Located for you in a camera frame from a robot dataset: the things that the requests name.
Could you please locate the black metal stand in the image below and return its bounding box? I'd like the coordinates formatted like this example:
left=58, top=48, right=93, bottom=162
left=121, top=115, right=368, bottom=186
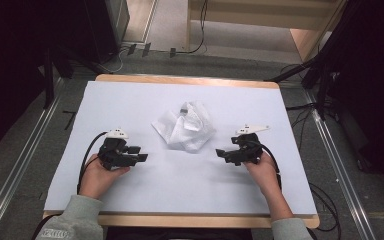
left=264, top=0, right=364, bottom=121

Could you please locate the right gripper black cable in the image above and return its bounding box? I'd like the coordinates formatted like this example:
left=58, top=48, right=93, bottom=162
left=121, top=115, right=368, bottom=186
left=251, top=140, right=283, bottom=192

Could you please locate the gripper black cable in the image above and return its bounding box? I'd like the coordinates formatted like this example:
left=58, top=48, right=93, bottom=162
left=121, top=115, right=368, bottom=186
left=76, top=131, right=109, bottom=195
left=251, top=140, right=283, bottom=192

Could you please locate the wooden table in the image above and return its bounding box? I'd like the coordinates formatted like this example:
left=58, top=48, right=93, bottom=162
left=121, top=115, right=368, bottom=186
left=42, top=73, right=320, bottom=230

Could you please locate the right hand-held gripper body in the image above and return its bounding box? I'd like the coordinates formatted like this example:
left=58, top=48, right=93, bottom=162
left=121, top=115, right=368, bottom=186
left=231, top=124, right=270, bottom=167

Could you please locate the person's right hand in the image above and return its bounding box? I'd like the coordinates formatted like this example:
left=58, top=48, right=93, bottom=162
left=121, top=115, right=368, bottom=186
left=244, top=151, right=281, bottom=198

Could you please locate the black floor cable loop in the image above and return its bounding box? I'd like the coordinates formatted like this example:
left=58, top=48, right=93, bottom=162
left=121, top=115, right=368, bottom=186
left=309, top=182, right=343, bottom=233

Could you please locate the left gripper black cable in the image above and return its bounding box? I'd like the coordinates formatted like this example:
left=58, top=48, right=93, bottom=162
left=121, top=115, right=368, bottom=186
left=76, top=131, right=109, bottom=195

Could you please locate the white table cover sheet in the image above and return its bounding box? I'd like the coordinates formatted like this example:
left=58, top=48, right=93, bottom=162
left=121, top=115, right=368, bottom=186
left=43, top=80, right=318, bottom=216

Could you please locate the person's left hand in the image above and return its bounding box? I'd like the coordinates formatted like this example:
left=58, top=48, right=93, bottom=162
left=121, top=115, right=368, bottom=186
left=78, top=154, right=131, bottom=200

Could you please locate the white floor cable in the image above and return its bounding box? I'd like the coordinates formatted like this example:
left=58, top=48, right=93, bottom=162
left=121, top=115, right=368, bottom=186
left=105, top=46, right=129, bottom=74

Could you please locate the hanging black cable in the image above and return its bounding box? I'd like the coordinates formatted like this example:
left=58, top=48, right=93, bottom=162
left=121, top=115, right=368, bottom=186
left=174, top=0, right=210, bottom=55

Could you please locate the black cabinet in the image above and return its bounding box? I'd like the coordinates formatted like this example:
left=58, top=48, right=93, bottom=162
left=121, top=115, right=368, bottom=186
left=79, top=0, right=131, bottom=65

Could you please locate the white mesh laundry bag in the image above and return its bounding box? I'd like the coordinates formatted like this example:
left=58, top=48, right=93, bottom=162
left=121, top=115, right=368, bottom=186
left=151, top=100, right=217, bottom=154

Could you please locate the light wooden furniture frame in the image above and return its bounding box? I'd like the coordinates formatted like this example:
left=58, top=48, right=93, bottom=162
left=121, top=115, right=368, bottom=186
left=184, top=0, right=348, bottom=63

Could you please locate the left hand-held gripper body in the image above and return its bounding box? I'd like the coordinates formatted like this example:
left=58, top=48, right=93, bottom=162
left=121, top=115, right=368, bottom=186
left=98, top=127, right=138, bottom=171

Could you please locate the metal floor rail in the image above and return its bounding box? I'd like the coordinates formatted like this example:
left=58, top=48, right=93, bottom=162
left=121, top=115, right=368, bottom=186
left=0, top=78, right=65, bottom=240
left=303, top=89, right=378, bottom=240

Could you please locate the dark curtain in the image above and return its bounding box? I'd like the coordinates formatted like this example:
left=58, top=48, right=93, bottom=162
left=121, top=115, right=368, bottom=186
left=326, top=0, right=384, bottom=189
left=0, top=0, right=53, bottom=160

